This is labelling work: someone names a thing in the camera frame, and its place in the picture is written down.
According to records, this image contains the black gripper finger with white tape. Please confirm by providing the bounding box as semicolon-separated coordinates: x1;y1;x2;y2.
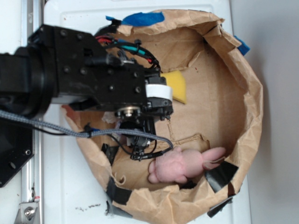
145;77;173;101

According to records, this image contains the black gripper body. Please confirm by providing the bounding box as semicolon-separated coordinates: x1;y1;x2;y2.
69;35;174;124

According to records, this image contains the white paper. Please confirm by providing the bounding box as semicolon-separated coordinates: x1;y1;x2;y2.
102;112;121;128

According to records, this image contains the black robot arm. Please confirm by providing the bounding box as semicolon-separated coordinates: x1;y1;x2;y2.
0;25;173;120

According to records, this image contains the yellow sponge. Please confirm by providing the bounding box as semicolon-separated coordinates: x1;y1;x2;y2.
161;70;187;104

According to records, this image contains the brown paper bag bin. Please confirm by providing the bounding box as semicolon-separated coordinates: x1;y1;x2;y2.
77;9;263;224

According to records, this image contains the pink plush bunny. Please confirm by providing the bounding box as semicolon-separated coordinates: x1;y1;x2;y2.
148;147;226;184

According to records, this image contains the white plastic tray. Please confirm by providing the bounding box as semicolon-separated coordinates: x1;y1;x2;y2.
43;0;252;224

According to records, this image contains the grey braided cable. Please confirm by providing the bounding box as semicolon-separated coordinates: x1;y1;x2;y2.
0;110;174;154

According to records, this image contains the aluminium rail frame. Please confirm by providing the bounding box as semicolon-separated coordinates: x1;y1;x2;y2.
21;0;45;224

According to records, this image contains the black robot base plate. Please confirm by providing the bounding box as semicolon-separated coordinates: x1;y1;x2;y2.
0;119;34;188

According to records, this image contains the metal corner bracket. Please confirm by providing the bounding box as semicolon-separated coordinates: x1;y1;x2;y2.
14;202;40;224

